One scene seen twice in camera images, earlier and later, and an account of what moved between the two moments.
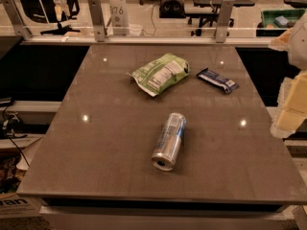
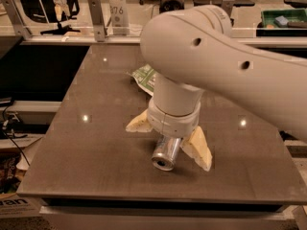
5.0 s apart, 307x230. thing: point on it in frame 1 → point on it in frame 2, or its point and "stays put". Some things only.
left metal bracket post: x=18 y=24 stays put
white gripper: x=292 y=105 → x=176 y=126
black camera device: x=172 y=8 stays put
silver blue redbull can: x=169 y=142 stays put
